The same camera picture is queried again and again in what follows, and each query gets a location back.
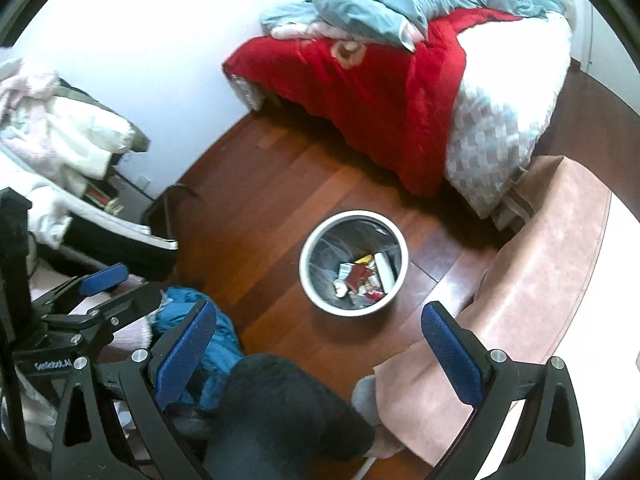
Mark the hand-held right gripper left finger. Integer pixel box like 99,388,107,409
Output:
50,300,218,480

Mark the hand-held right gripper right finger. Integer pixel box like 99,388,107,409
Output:
421,301,586,480

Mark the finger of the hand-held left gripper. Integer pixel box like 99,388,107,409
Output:
30,261,131,314
42,283,163,347

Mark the white paper packet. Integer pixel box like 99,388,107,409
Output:
375,252,398,291

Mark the red and blue carton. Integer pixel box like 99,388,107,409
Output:
336,261,373,291

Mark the white round trash bin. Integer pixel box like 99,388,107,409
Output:
299,211,411,317

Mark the blue crumpled garment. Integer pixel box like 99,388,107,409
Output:
150,287,246,411

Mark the pink table cover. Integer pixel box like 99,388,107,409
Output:
375,155,613,466

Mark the person's black trouser leg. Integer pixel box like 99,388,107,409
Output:
205,354,376,480

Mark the pile of white clothes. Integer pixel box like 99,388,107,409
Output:
0,92,151,248

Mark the white striped tablecloth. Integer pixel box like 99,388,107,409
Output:
565,195,640,480

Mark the pale pink fleece garment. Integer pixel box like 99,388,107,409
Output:
0,57,62,111

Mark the white checkered quilt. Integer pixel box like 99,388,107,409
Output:
445,12,573,218

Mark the red blanket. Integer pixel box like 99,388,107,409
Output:
222,7,521,198

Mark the pink floral cloth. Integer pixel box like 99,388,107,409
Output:
272,20,368,68

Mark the teal blanket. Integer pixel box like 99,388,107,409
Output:
260,0,568,53

